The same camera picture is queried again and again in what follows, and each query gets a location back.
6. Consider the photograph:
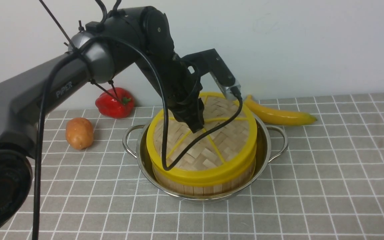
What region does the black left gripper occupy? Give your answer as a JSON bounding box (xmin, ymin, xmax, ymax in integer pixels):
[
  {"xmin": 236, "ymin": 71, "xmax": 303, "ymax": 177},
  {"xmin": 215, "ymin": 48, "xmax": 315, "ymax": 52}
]
[{"xmin": 162, "ymin": 53, "xmax": 204, "ymax": 133}]

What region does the red bell pepper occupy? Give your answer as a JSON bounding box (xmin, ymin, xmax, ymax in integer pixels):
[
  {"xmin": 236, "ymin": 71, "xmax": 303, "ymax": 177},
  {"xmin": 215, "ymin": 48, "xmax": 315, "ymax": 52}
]
[{"xmin": 95, "ymin": 87, "xmax": 135, "ymax": 119}]

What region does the bamboo steamer basket yellow rim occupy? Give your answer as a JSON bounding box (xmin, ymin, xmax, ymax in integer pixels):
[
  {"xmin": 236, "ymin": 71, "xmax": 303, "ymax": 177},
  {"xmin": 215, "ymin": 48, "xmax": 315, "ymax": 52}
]
[{"xmin": 152, "ymin": 157, "xmax": 257, "ymax": 197}]

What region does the stainless steel pot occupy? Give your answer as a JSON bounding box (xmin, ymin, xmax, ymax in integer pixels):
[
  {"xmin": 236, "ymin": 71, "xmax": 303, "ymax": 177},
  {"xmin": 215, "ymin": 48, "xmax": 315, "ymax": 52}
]
[{"xmin": 122, "ymin": 115, "xmax": 289, "ymax": 204}]

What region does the yellow banana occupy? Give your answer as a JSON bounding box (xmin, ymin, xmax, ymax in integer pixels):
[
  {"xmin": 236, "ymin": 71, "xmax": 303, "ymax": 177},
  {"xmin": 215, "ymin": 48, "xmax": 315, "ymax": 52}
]
[{"xmin": 243, "ymin": 95, "xmax": 317, "ymax": 126}]

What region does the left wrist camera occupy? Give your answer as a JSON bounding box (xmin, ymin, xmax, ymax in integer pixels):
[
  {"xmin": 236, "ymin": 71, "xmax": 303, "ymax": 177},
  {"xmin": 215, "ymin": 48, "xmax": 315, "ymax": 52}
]
[{"xmin": 181, "ymin": 49, "xmax": 242, "ymax": 101}]

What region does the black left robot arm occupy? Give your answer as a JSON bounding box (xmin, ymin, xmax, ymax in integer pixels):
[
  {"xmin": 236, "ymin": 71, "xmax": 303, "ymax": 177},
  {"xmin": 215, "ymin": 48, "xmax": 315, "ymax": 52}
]
[{"xmin": 0, "ymin": 0, "xmax": 204, "ymax": 240}]

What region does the grey checked tablecloth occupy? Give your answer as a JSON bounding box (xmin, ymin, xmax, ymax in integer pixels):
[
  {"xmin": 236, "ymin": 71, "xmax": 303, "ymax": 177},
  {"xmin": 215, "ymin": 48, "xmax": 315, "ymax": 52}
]
[{"xmin": 0, "ymin": 92, "xmax": 384, "ymax": 240}]

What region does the woven bamboo steamer lid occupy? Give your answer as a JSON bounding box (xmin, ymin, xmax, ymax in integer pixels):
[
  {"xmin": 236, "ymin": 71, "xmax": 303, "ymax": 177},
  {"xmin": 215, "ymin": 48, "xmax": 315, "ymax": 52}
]
[{"xmin": 146, "ymin": 92, "xmax": 257, "ymax": 187}]

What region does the brown potato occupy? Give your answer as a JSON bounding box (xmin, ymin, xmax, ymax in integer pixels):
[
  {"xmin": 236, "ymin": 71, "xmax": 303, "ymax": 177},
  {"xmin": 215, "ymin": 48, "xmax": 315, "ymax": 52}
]
[{"xmin": 65, "ymin": 117, "xmax": 94, "ymax": 150}]

